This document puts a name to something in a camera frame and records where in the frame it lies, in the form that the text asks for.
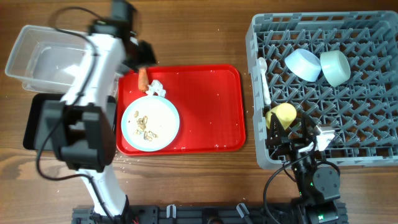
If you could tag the yellow plastic cup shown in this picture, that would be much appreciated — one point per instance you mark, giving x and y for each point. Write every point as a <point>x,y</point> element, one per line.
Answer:
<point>285,112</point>

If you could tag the red plastic tray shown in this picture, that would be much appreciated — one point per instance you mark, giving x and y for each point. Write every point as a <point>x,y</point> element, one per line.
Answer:
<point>209,101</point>

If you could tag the light blue bowl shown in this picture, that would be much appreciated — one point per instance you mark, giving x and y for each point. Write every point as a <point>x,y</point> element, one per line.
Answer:
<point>304,64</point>

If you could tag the grey dishwasher rack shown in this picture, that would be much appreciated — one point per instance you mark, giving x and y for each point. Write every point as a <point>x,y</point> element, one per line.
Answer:
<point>362,111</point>

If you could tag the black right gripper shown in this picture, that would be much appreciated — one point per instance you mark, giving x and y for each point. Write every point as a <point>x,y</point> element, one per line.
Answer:
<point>289,146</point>

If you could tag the black bin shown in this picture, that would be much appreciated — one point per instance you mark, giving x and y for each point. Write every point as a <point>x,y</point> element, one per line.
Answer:
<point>33,135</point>

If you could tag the white plastic spoon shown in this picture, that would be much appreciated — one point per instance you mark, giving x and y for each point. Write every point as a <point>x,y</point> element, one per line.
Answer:
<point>263,69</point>

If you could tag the mint green bowl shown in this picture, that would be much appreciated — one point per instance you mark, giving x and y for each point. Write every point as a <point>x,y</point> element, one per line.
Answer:
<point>335,67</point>

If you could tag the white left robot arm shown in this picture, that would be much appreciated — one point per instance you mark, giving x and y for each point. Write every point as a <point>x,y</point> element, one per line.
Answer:
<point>77,127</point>

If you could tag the clear plastic bin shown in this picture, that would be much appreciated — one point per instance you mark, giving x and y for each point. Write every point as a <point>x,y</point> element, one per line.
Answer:
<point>45,60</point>

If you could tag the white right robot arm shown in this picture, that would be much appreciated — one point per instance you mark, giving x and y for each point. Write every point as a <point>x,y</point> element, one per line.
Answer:
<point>318,183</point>

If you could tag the light blue plate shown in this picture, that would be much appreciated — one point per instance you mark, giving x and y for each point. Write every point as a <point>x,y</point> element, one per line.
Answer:
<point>163,119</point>

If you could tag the nut shells food scraps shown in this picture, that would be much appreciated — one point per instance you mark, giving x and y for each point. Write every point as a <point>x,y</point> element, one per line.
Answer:
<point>141,128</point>

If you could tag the crumpled white tissue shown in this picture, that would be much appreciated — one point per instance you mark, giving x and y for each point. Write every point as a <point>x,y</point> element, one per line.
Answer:
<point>156,88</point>

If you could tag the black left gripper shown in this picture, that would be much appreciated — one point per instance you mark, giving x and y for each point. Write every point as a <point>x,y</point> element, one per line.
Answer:
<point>144,58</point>

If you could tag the orange carrot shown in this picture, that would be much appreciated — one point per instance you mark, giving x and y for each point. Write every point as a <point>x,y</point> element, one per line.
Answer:
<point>143,80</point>

